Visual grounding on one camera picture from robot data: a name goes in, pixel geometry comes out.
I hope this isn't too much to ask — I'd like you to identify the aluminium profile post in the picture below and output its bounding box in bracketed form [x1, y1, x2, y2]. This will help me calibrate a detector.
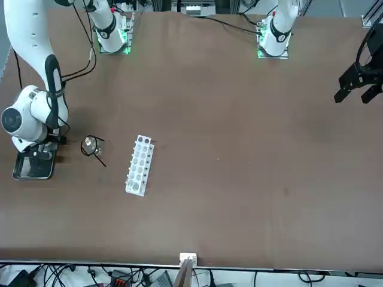
[173, 252, 199, 287]

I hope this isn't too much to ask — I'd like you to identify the glass alcohol lamp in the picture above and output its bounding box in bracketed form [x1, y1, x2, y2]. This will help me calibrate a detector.
[83, 136, 104, 157]

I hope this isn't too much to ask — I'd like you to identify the white power strip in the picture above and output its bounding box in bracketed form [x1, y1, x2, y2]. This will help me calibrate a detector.
[185, 5, 208, 16]

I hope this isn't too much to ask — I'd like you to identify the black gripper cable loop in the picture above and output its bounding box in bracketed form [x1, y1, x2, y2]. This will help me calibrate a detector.
[355, 25, 378, 75]

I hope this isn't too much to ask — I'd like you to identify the aluminium corner bracket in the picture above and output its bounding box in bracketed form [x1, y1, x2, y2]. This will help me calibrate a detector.
[360, 13, 375, 29]

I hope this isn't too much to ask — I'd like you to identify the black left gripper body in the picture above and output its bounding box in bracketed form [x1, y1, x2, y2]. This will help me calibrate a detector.
[367, 25, 383, 75]

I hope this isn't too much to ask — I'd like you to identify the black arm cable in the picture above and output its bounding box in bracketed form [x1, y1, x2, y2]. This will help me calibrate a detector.
[61, 0, 97, 84]
[12, 49, 24, 90]

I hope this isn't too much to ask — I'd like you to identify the black wire tripod stand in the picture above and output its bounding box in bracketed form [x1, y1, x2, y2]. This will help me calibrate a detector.
[80, 135, 107, 167]

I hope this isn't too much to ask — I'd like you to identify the white test tube rack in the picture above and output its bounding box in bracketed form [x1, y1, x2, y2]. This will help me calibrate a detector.
[124, 135, 156, 197]

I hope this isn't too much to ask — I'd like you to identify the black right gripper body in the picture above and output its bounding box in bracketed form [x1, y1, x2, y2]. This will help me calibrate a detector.
[22, 145, 56, 162]

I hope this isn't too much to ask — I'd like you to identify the steel tray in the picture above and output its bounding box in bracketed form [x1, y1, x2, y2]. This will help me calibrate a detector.
[12, 149, 56, 180]

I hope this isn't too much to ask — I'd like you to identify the small dark adapter box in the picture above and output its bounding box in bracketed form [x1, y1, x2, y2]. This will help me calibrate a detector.
[8, 268, 34, 287]

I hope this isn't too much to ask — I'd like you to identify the black base cable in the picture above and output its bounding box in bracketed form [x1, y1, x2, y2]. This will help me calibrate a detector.
[187, 13, 265, 37]

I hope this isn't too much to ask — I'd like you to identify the orange and black device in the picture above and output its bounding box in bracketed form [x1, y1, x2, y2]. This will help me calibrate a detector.
[110, 270, 133, 287]

